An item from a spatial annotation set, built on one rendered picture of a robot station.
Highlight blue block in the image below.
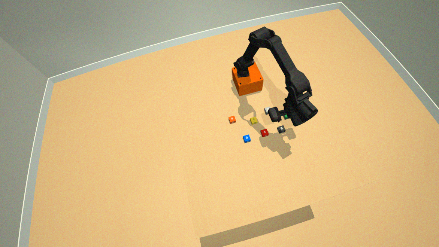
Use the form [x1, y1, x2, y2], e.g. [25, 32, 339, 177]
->
[243, 134, 251, 143]

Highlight yellow block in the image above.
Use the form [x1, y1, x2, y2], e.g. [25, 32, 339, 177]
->
[250, 117, 257, 125]

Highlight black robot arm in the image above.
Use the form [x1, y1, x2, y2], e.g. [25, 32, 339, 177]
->
[233, 27, 318, 126]

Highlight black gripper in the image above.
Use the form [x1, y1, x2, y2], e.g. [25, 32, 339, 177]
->
[268, 98, 296, 122]

